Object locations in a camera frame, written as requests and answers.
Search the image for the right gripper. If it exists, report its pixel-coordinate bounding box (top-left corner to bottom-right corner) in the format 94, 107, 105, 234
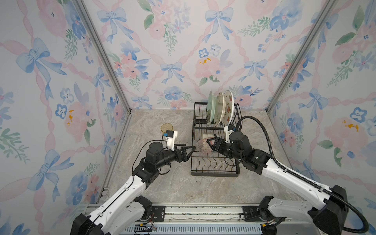
207, 137, 244, 165

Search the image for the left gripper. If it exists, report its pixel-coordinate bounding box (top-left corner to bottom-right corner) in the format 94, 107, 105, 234
154, 143, 194, 171

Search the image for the pink glass cup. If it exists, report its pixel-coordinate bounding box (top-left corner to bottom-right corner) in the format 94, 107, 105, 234
196, 138, 212, 154

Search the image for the black wire dish rack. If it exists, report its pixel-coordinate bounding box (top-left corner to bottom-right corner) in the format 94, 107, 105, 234
191, 102, 240, 177

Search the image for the yellow glass cup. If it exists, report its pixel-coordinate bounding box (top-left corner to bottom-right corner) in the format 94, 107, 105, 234
160, 123, 173, 133

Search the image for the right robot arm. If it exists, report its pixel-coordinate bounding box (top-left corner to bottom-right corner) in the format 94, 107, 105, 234
204, 132, 349, 235

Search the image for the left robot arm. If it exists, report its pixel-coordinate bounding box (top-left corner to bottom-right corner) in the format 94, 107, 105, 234
70, 142, 196, 235

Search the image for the cream ribbed bowl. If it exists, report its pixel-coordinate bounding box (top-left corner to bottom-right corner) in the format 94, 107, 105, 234
202, 133, 216, 141

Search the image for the green plate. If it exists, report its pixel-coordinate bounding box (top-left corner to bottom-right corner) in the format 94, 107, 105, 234
206, 91, 216, 125

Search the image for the cream plate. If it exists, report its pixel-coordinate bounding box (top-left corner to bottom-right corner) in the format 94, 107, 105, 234
213, 92, 225, 126

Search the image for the white floral plate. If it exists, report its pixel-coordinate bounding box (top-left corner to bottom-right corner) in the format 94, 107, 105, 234
222, 90, 234, 126

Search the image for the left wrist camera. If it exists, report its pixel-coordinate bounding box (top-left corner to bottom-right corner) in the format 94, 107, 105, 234
164, 130, 178, 150

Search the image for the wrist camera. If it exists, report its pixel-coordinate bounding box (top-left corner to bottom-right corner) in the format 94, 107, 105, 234
164, 130, 178, 150
224, 124, 236, 135

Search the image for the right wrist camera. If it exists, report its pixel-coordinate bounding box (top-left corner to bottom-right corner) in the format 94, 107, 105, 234
224, 124, 236, 135

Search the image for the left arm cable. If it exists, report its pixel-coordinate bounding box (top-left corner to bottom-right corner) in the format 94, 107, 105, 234
131, 133, 172, 177

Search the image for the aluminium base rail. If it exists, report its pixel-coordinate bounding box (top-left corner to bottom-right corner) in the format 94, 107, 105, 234
79, 202, 315, 235

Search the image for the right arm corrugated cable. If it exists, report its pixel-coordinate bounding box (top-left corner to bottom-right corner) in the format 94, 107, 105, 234
234, 116, 369, 234

